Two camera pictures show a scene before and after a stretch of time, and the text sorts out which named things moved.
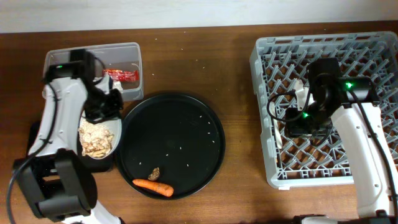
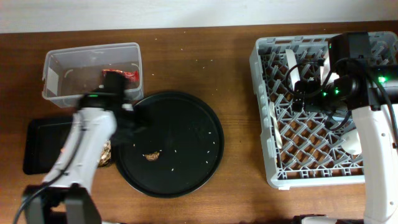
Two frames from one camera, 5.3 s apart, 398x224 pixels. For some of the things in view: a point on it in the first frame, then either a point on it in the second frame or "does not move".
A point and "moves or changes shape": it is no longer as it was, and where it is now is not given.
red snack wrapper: [123, 75] does not move
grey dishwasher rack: [280, 67] does not move
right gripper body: [306, 120] -> [315, 96]
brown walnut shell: [155, 174] -> [152, 157]
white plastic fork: [278, 133] does not move
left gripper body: [106, 106] -> [127, 119]
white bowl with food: [98, 140] moves or changes shape
